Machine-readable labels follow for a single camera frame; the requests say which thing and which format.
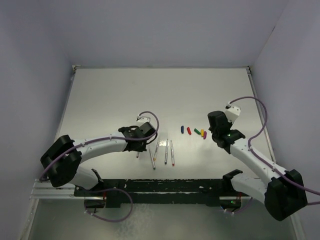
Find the silver pen yellow tip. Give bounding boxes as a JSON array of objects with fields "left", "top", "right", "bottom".
[{"left": 153, "top": 139, "right": 160, "bottom": 161}]

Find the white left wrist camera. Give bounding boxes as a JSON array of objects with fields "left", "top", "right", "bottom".
[{"left": 136, "top": 115, "right": 151, "bottom": 125}]

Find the silver pen green tip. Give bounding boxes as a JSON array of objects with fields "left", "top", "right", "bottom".
[{"left": 148, "top": 146, "right": 156, "bottom": 170}]

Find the aluminium table edge rail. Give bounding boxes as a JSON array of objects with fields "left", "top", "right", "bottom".
[{"left": 246, "top": 66, "right": 277, "bottom": 163}]

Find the red pen cap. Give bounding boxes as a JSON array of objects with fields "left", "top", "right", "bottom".
[{"left": 187, "top": 127, "right": 192, "bottom": 135}]

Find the silver pen blue tip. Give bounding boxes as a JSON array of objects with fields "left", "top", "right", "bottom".
[{"left": 164, "top": 139, "right": 169, "bottom": 165}]

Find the silver pen red tip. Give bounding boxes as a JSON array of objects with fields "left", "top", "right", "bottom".
[{"left": 170, "top": 140, "right": 175, "bottom": 167}]

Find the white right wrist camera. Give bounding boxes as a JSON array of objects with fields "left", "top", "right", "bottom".
[{"left": 224, "top": 102, "right": 241, "bottom": 124}]

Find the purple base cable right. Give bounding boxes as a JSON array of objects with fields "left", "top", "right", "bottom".
[{"left": 223, "top": 192, "right": 253, "bottom": 216}]

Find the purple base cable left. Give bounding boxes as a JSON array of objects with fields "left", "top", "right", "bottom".
[{"left": 83, "top": 187, "right": 134, "bottom": 222}]

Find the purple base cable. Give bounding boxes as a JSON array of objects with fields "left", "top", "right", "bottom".
[
  {"left": 83, "top": 187, "right": 134, "bottom": 222},
  {"left": 223, "top": 192, "right": 253, "bottom": 216}
]

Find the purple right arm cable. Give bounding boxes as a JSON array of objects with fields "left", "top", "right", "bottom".
[{"left": 229, "top": 96, "right": 320, "bottom": 206}]

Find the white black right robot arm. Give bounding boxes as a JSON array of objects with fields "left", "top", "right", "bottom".
[{"left": 207, "top": 109, "right": 308, "bottom": 221}]

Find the aluminium extrusion rail left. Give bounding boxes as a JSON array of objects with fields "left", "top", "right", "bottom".
[{"left": 30, "top": 180, "right": 75, "bottom": 200}]

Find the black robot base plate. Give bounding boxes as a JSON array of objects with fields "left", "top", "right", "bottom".
[{"left": 74, "top": 179, "right": 246, "bottom": 210}]

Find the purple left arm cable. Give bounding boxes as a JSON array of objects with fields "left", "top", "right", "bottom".
[{"left": 38, "top": 111, "right": 161, "bottom": 182}]

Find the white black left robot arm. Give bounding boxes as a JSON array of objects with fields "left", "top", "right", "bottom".
[{"left": 40, "top": 122, "right": 157, "bottom": 196}]

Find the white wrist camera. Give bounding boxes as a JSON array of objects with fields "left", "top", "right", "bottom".
[
  {"left": 224, "top": 102, "right": 241, "bottom": 124},
  {"left": 136, "top": 115, "right": 151, "bottom": 125}
]

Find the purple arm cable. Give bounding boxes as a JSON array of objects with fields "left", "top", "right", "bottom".
[
  {"left": 229, "top": 96, "right": 320, "bottom": 206},
  {"left": 38, "top": 111, "right": 161, "bottom": 182}
]

